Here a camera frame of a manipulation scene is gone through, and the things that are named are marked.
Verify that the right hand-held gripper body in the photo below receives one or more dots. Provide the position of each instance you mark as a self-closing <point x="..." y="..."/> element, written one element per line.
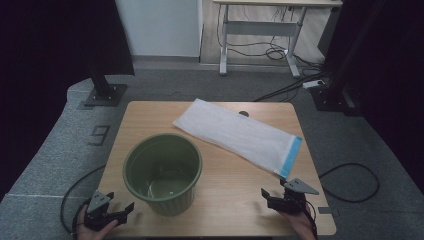
<point x="289" y="200"/>

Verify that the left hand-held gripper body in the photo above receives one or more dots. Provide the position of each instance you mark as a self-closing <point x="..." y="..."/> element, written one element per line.
<point x="98" y="218"/>

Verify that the green plastic trash bin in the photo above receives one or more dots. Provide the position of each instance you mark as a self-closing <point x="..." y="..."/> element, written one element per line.
<point x="163" y="196"/>

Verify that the white garbage bag blue edge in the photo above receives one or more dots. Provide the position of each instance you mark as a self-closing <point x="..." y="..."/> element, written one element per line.
<point x="233" y="133"/>

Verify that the person's left hand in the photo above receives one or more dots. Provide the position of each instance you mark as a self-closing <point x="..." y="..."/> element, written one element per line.
<point x="88" y="233"/>

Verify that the person's right hand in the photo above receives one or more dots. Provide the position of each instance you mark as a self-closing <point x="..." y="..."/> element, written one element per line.
<point x="301" y="226"/>

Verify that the grey tape strip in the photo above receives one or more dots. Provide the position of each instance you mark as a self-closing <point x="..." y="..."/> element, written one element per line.
<point x="328" y="210"/>

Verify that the dark tape floor mark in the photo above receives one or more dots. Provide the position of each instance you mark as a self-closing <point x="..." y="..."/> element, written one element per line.
<point x="100" y="135"/>

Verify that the white power strip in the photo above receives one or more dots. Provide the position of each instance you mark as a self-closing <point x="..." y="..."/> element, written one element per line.
<point x="313" y="84"/>

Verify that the black curtain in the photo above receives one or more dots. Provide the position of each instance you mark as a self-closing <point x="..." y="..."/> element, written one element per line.
<point x="393" y="66"/>
<point x="50" y="50"/>

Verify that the white panel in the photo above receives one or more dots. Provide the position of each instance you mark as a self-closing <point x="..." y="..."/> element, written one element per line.
<point x="160" y="26"/>

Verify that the black stand with base plate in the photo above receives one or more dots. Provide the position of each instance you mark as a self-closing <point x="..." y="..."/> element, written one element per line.
<point x="328" y="100"/>
<point x="105" y="93"/>

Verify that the white metal frame desk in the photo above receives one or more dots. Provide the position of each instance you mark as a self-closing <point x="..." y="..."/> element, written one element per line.
<point x="260" y="28"/>

